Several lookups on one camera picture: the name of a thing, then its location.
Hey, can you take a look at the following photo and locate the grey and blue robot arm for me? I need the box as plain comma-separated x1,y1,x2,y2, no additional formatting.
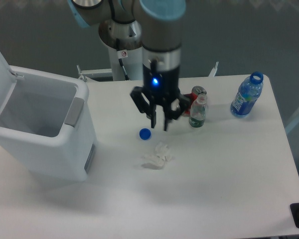
68,0,190,131

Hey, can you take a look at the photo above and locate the crushed red soda can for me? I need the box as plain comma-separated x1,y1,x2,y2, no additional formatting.
182,86,207,117

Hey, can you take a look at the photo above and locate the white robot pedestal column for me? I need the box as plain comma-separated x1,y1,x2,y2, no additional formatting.
99,19,143,81

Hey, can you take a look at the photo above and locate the crumpled white tissue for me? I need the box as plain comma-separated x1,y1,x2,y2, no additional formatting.
141,142,172,170

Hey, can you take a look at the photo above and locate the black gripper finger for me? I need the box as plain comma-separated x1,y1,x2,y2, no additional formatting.
130,86,156,128
162,94,191,131

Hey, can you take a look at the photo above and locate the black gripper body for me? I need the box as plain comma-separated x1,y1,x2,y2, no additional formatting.
141,65,180,107

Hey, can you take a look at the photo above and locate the white metal base frame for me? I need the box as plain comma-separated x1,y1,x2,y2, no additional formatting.
76,61,220,82

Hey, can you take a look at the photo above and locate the small clear green-label bottle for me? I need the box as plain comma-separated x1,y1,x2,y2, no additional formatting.
189,93,208,128

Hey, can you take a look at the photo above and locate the blue drink bottle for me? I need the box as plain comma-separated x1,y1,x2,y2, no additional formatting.
230,71,264,118

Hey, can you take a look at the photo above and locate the blue bottle cap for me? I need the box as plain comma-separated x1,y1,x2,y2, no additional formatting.
139,128,151,140

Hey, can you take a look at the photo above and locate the white trash can body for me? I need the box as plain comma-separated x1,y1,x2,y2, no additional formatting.
0,66,97,181

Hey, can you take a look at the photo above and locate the black cable on pedestal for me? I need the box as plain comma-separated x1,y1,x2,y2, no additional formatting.
116,38,131,81

